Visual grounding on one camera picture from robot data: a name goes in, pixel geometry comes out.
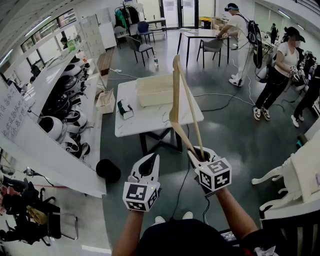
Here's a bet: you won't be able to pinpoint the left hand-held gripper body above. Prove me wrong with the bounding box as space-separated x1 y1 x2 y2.
122 152 161 213

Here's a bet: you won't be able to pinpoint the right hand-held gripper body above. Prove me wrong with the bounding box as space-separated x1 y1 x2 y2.
187 146 233 193

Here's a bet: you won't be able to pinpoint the wooden clothes hanger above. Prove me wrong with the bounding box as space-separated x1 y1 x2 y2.
168 54 206 161

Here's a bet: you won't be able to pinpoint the beige perforated plastic basket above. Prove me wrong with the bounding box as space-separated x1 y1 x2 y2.
135 73 195 108

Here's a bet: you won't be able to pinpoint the person's left forearm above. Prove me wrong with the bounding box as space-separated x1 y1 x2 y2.
111 208 146 256

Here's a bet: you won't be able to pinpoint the person's right forearm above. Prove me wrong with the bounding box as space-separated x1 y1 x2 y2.
214 186 258 242

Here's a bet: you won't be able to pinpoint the small beige tray with sticks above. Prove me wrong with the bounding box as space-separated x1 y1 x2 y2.
95 88 116 114

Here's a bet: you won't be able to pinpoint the black round stool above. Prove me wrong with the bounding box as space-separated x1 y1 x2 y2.
95 158 122 185

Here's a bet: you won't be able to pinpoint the white marble table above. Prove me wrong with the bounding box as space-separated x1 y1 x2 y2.
114 79 205 156

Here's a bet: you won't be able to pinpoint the black screen device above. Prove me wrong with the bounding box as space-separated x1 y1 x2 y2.
219 229 237 242

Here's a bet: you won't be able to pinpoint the person's dark shirt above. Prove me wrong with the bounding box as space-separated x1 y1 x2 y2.
136 218 288 256

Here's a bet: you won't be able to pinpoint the black metal chair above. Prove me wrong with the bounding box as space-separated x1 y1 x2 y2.
37 187 79 247

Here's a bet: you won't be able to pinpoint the white ornate chair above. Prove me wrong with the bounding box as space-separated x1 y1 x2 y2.
251 139 320 221

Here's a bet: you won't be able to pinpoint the row of white black helmets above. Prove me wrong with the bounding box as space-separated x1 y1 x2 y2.
38 57 91 160

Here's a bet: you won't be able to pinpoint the grey chair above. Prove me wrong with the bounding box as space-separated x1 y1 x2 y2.
124 36 155 67
113 25 131 50
196 37 224 68

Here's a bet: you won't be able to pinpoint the wooden bench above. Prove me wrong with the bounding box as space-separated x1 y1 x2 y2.
96 47 115 76

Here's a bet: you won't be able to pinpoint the white table with black legs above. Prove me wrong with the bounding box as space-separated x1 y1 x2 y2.
176 28 231 68

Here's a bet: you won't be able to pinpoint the yellow black bin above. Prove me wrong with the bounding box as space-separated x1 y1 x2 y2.
199 16 213 30

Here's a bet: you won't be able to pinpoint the stack of cardboard boxes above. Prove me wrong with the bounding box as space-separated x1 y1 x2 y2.
211 17 228 31

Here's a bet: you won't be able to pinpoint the blue chair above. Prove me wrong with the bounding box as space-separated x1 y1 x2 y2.
136 21 155 45

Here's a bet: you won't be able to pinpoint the white curved shelf unit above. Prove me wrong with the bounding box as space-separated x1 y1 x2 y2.
0 24 108 198

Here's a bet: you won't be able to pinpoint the plain white cabinet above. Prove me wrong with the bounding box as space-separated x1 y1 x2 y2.
98 22 118 50

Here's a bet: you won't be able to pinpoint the narrow white table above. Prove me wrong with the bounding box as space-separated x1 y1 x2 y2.
144 17 168 40

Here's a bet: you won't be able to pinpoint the handwritten paper sign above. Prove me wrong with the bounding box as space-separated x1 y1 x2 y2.
0 77 36 146

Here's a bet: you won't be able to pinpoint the glass entrance doors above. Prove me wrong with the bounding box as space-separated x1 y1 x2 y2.
162 0 216 28

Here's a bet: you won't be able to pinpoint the white locker cabinet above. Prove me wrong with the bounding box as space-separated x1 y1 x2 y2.
81 14 107 57

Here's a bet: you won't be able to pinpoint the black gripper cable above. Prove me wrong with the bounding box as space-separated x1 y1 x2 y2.
171 159 192 222

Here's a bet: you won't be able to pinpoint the black floor cable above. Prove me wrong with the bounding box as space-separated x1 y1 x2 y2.
201 82 241 112

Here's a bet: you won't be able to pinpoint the white floor cable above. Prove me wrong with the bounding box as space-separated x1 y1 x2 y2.
107 57 256 106

